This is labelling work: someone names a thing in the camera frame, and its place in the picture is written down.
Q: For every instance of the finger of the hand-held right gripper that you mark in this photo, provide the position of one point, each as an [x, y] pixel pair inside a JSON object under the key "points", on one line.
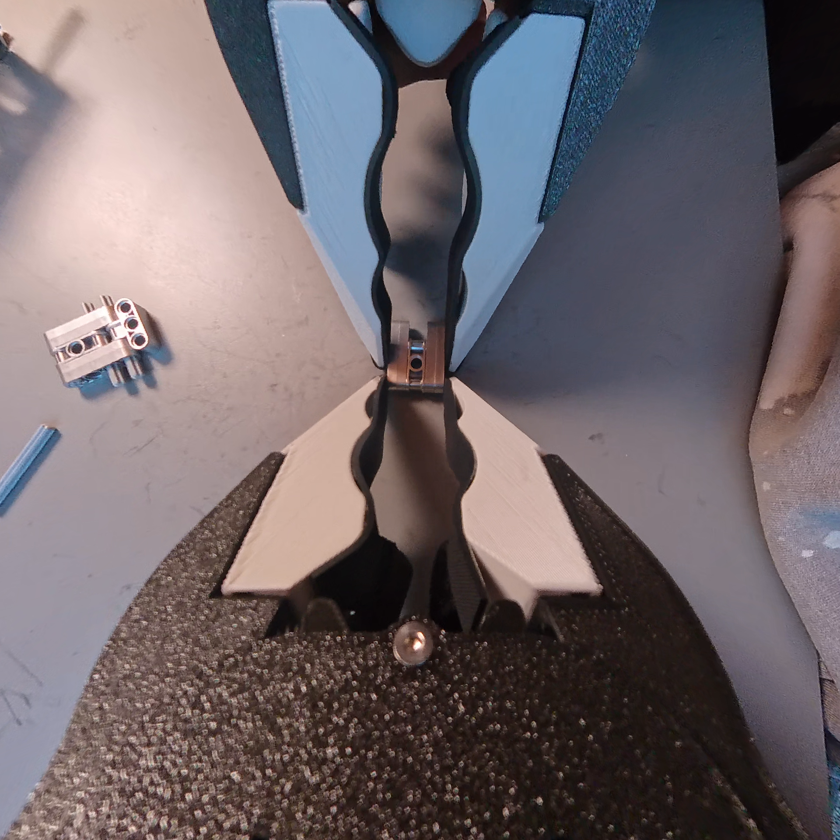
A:
{"points": [[518, 131], [328, 131]]}

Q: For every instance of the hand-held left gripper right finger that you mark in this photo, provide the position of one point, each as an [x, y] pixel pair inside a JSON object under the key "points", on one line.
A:
{"points": [[518, 518]]}

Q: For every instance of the grey axle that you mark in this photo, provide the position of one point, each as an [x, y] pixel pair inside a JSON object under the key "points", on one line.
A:
{"points": [[29, 463]]}

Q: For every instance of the chrome two-hole beam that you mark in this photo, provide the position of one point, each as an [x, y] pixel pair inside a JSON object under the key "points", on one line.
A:
{"points": [[416, 361]]}

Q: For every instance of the chrome beam assembly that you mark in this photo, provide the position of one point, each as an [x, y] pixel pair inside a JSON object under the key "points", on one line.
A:
{"points": [[92, 341]]}

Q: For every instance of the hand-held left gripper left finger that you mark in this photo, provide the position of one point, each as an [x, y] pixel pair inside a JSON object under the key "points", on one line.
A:
{"points": [[308, 518]]}

